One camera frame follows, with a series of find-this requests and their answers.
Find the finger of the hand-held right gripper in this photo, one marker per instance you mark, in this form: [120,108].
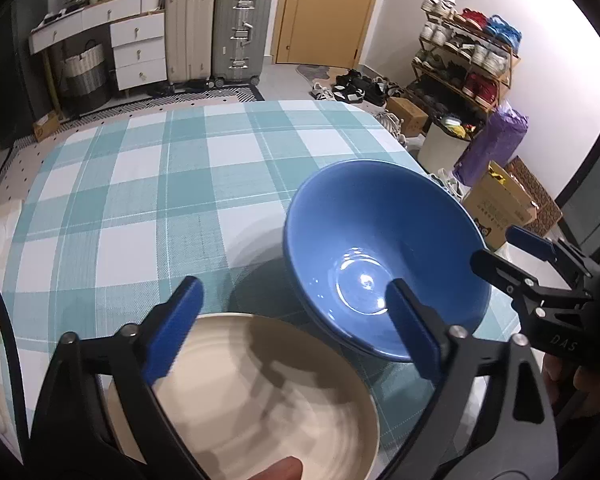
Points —
[530,242]
[500,270]

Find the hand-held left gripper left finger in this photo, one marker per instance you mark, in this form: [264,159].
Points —
[177,325]

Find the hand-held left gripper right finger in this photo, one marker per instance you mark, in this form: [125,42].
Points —
[412,330]

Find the cream round plate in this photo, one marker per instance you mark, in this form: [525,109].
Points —
[280,400]

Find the person's right hand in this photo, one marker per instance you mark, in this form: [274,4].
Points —
[587,390]

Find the person's left hand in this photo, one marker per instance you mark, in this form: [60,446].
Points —
[280,470]

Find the brown patterned box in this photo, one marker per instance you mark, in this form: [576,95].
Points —
[535,195]

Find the yellow printed cardboard box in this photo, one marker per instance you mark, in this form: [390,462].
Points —
[500,205]

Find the purple bag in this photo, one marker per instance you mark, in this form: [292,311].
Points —
[495,145]

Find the white trash bin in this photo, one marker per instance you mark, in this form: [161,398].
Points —
[445,152]

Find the teal checked tablecloth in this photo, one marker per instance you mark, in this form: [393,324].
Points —
[155,200]

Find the plain brown cardboard box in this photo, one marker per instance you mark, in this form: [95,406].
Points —
[407,115]

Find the wooden shoe rack with shoes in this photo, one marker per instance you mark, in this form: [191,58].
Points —
[470,60]

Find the shoes on floor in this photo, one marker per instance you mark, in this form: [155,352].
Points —
[355,87]

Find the small cardboard box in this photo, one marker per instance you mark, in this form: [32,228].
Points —
[46,126]

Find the woven laundry basket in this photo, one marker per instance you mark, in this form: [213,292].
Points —
[85,77]

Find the white vanity desk with drawers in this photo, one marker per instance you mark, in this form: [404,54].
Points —
[130,45]

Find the cream suitcase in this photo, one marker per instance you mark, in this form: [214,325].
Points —
[190,35]

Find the silver suitcase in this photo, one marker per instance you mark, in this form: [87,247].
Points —
[242,35]

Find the wooden door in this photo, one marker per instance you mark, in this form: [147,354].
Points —
[325,10]

